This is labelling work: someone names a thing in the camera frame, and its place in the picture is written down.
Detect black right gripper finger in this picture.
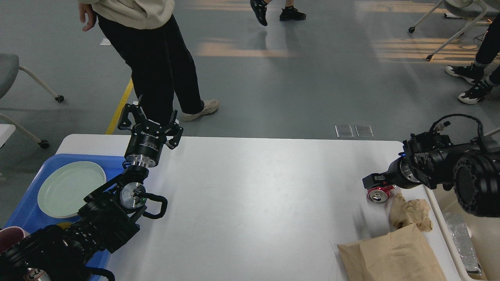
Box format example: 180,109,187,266
362,173,394,190

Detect white chair frame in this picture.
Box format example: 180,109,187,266
408,0,500,61

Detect walking person in black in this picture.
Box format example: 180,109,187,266
78,0,220,126

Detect grey office chair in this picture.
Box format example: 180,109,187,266
0,53,65,149

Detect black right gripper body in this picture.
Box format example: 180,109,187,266
385,158,422,189

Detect blue plastic tray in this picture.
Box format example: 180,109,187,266
0,154,127,281

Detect light green plate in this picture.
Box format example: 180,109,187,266
37,161,107,219

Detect seated person black sneakers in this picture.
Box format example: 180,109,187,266
445,16,500,105

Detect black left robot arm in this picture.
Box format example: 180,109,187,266
1,104,183,281

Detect white plastic bin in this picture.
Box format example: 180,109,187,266
424,187,500,281

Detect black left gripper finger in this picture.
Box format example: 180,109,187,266
162,110,184,150
117,95,151,135

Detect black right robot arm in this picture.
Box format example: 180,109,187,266
362,114,500,218

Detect metal floor socket plates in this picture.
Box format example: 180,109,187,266
335,125,375,139

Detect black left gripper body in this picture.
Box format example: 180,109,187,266
124,124,167,167

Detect crumpled brown paper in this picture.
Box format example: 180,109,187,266
389,192,433,232

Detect pink mug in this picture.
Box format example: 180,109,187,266
0,226,30,254

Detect small red wrapper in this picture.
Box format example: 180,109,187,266
366,185,395,203

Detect brown paper bag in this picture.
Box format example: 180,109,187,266
337,224,446,281

